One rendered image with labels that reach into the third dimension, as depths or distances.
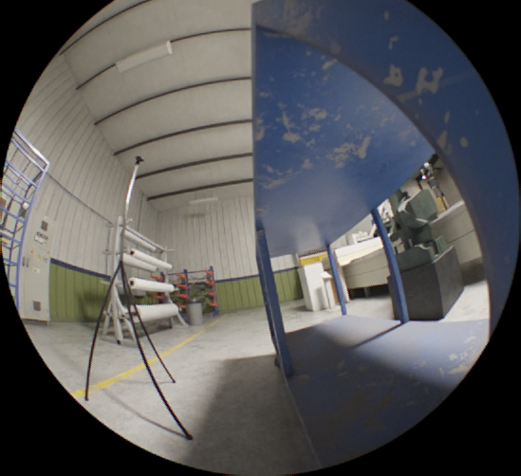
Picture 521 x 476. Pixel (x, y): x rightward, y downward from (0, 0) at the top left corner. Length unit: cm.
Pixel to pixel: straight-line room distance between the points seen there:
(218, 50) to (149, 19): 220
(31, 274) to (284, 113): 421
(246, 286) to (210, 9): 950
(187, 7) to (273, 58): 522
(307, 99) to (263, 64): 11
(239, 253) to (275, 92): 771
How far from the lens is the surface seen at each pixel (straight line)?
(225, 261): 791
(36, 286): 421
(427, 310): 182
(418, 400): 60
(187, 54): 545
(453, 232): 229
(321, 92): 34
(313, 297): 396
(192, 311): 491
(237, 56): 540
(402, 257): 184
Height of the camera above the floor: 72
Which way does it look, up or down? 24 degrees up
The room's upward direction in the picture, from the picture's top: 11 degrees counter-clockwise
